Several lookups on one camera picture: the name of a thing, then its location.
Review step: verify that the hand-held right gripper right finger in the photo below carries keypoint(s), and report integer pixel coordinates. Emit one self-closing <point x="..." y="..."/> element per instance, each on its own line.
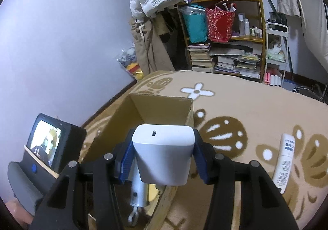
<point x="202" y="166"/>

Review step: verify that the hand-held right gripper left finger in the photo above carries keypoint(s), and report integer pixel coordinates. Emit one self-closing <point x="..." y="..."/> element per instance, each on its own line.
<point x="126" y="163"/>

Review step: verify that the white charger block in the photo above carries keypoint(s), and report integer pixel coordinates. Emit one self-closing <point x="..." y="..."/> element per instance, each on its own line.
<point x="164" y="153"/>

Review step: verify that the cardboard box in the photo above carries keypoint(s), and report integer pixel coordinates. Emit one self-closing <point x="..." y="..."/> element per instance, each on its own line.
<point x="158" y="109"/>

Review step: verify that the person's left hand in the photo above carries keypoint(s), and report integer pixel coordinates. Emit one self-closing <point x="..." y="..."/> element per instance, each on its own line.
<point x="18" y="209"/>

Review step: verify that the white handheld device with loop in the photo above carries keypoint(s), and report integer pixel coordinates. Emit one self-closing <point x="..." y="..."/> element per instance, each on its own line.
<point x="138" y="194"/>

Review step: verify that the yellow flat item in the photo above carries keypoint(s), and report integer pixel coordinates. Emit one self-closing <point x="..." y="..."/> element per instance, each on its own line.
<point x="153" y="191"/>

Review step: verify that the beige butterfly patterned blanket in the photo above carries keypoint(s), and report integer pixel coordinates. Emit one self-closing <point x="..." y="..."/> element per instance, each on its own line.
<point x="243" y="101"/>

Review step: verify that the white printed tube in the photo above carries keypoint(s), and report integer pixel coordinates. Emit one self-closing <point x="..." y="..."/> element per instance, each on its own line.
<point x="283" y="163"/>

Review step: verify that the bag of plush toys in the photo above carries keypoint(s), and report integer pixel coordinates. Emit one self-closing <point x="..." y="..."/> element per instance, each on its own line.
<point x="130" y="64"/>

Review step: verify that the pile of books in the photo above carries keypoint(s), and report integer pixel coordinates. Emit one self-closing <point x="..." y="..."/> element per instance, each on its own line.
<point x="238" y="64"/>

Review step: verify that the stack of brown books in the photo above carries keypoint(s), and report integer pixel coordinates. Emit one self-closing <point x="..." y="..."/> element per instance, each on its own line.
<point x="201" y="57"/>

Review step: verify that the pink rolled items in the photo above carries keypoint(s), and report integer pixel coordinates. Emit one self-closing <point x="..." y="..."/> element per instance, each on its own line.
<point x="273" y="78"/>

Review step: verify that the beige hanging trousers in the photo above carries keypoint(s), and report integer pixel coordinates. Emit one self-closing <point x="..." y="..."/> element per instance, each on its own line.
<point x="151" y="48"/>

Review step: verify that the black metal stand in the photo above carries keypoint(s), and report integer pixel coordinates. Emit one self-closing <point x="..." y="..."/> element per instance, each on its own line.
<point x="297" y="89"/>

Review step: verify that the green white packets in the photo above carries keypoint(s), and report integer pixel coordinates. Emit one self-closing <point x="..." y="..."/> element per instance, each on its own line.
<point x="275" y="53"/>

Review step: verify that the teal bag in plastic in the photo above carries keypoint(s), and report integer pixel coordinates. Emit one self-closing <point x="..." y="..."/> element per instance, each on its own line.
<point x="196" y="24"/>

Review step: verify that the red patterned gift bag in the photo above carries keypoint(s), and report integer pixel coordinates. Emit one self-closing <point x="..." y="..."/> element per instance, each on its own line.
<point x="220" y="24"/>

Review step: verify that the small cosmetic bottle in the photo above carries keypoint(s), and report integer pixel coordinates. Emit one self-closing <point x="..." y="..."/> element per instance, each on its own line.
<point x="257" y="32"/>
<point x="260" y="33"/>
<point x="252" y="31"/>

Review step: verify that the short white bottle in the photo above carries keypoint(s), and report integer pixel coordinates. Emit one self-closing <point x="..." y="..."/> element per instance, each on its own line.
<point x="247" y="27"/>

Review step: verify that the tall white bottle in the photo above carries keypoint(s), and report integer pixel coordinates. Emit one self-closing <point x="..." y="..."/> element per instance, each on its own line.
<point x="241" y="24"/>

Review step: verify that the white metal cart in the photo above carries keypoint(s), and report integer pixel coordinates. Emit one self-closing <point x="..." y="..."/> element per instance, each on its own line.
<point x="276" y="24"/>

